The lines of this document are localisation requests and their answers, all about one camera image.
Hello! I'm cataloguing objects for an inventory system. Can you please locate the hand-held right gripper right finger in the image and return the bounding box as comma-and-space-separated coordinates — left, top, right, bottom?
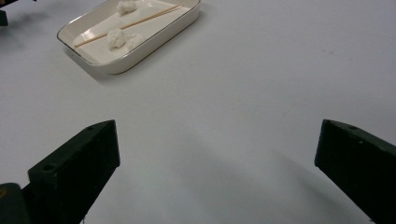
314, 119, 396, 224

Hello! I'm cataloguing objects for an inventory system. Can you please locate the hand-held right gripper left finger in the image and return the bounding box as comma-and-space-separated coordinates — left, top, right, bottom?
21, 119, 120, 224

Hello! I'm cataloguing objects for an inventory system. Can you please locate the white rectangular tray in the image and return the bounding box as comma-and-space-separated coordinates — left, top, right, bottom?
56, 0, 203, 76

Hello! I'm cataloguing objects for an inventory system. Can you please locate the white cotton ball front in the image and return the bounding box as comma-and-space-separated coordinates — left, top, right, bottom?
106, 28, 128, 50

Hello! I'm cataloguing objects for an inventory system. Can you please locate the white cotton ball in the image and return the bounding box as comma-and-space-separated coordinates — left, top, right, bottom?
116, 0, 138, 16
106, 28, 128, 50

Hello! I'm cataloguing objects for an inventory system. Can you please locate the white cotton ball back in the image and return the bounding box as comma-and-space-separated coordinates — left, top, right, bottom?
116, 0, 138, 16

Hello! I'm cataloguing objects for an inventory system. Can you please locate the white cauliflower floret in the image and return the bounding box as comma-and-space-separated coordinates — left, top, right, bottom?
125, 32, 145, 51

